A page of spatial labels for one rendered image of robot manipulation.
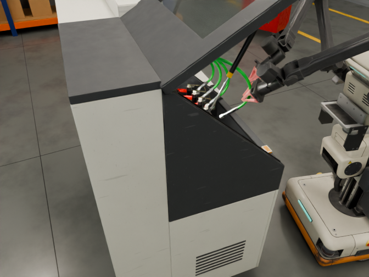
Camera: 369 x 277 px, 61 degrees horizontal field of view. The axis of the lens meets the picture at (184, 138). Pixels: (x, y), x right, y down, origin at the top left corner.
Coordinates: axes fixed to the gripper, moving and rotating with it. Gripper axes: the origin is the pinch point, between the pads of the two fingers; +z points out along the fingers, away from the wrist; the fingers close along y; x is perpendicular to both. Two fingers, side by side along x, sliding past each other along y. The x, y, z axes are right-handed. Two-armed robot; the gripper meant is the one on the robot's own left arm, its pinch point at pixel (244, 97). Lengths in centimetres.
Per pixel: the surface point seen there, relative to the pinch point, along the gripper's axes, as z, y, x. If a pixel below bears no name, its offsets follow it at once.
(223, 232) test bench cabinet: 37, 41, 44
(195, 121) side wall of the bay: -3.6, 35.3, -20.5
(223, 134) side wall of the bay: -3.2, 29.9, -6.2
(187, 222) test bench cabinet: 35, 50, 19
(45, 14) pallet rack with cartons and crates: 430, -311, -157
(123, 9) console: 29, -16, -63
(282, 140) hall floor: 82, -109, 129
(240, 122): 23.0, -12.9, 21.5
